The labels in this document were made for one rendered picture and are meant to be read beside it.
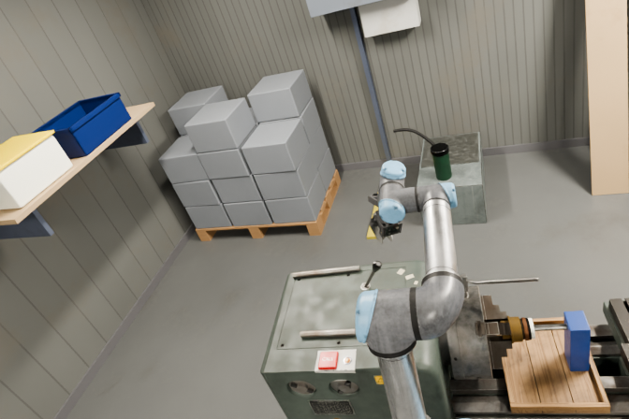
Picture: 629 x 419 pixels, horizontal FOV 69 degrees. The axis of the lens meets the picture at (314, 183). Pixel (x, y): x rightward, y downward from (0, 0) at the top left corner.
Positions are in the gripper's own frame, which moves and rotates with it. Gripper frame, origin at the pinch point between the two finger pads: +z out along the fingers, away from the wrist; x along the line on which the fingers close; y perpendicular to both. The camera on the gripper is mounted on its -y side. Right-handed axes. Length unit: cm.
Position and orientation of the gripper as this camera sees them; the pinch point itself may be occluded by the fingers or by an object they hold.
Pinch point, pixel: (380, 237)
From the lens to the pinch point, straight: 167.1
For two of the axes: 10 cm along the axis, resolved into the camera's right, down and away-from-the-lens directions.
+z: 0.0, 7.3, 6.9
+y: 3.1, 6.5, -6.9
